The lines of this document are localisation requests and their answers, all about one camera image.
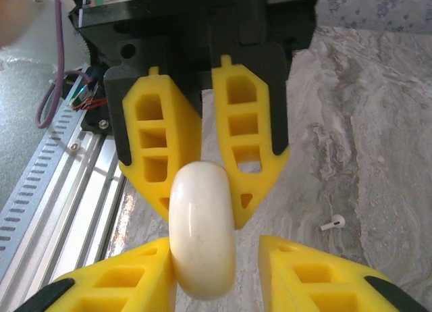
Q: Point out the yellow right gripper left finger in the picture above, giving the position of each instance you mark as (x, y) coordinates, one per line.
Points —
(128, 291)

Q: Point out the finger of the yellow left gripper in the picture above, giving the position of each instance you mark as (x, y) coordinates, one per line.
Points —
(249, 89)
(175, 129)

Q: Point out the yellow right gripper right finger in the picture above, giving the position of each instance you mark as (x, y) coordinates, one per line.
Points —
(297, 291)

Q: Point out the cream round charging case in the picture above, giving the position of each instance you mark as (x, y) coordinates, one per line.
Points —
(202, 231)

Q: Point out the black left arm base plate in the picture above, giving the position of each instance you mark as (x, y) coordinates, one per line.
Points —
(96, 123)

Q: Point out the aluminium mounting rail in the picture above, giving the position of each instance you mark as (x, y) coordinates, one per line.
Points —
(84, 183)

